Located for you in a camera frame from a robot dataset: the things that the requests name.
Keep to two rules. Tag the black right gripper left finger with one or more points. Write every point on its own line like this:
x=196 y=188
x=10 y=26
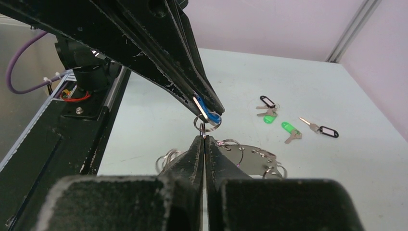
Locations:
x=170 y=201

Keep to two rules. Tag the key with black tag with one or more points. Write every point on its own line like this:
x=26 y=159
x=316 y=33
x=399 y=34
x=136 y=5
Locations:
x=321 y=129

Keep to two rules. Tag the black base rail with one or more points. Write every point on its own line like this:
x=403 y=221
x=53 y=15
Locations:
x=53 y=146

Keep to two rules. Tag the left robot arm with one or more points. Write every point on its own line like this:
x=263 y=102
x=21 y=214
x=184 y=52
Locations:
x=153 y=38

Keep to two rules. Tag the metal key organizer plate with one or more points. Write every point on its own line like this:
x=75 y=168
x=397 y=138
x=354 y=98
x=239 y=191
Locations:
x=253 y=161

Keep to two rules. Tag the key with blue tag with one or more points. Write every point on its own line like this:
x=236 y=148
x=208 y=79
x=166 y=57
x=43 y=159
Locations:
x=207 y=120

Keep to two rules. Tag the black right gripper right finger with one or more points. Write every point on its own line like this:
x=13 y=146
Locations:
x=237 y=202

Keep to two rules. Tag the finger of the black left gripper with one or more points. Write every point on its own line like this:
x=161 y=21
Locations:
x=86 y=39
x=162 y=32

